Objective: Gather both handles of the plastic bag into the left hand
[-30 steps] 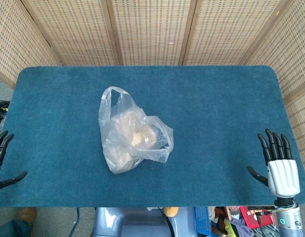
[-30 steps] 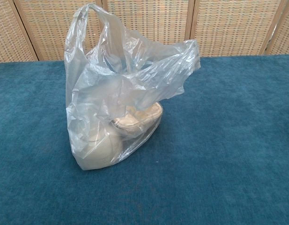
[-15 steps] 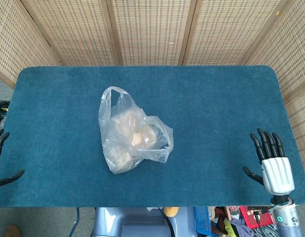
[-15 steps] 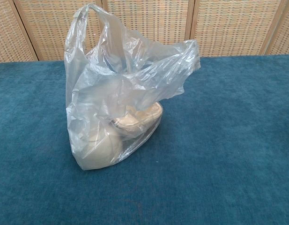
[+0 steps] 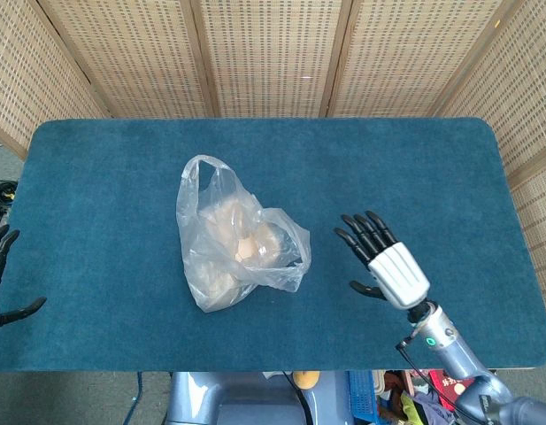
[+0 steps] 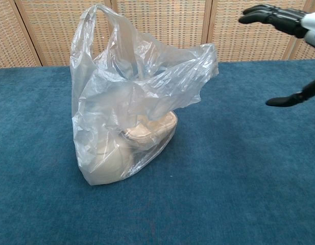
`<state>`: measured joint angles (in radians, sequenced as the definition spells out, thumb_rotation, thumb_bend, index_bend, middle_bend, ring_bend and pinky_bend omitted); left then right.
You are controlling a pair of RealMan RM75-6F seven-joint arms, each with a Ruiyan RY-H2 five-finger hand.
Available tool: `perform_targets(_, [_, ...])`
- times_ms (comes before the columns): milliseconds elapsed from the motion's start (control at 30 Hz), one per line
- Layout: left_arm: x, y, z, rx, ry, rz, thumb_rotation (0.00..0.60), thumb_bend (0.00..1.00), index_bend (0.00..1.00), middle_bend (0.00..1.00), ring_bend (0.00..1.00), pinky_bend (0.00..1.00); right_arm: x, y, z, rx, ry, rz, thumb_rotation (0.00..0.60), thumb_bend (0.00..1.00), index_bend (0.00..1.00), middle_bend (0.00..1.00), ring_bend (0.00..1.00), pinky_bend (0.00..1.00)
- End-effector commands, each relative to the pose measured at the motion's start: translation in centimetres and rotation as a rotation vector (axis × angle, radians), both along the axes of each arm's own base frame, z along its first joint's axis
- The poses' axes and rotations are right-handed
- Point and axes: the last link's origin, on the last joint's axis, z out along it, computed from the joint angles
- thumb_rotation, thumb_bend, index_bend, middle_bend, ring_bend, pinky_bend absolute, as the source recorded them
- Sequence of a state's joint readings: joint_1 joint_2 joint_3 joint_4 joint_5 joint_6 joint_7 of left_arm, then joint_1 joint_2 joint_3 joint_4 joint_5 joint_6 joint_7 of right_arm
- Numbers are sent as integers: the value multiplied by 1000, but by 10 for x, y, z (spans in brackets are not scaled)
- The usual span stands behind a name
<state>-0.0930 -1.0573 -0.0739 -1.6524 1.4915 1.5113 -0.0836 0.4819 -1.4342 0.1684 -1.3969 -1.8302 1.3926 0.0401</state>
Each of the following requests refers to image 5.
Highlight thin blue cable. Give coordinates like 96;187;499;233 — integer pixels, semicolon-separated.
129;371;143;425

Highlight blue plastic crate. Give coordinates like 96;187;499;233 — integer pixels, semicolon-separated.
346;370;381;425

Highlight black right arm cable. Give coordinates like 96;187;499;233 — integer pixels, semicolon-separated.
395;340;477;425

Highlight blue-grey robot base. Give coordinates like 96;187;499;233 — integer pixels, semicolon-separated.
165;370;351;425

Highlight black floor cables bundle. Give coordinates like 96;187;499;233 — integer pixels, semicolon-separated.
0;179;19;240

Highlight red package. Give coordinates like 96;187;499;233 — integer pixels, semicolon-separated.
427;369;466;399

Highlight blue carpet table mat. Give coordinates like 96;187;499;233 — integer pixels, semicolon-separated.
0;117;546;372

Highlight colourful clothes pile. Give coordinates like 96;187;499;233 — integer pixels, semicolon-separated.
378;370;459;425

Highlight woven bamboo folding screen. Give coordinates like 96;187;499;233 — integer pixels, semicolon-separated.
0;0;546;320

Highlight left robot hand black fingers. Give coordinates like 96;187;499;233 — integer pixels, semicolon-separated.
0;224;48;331

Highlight clear plastic bag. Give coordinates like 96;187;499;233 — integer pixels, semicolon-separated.
175;154;311;313

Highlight beige takeaway boxes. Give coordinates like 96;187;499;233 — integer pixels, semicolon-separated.
196;198;282;306

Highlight yellow round object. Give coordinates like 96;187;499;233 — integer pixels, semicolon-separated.
292;370;321;390

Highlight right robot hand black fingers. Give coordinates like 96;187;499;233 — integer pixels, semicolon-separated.
333;210;431;310

